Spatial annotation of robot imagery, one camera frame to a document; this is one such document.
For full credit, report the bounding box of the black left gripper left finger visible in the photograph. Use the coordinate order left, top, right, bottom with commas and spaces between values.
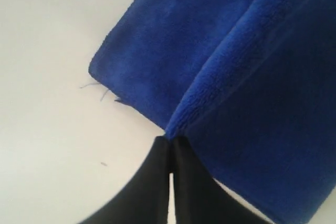
82, 136, 170, 224

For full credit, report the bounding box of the blue microfiber towel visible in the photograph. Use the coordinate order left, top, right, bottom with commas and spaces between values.
88, 0, 335, 223

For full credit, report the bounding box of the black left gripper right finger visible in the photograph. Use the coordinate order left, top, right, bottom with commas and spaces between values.
172, 137, 267, 224

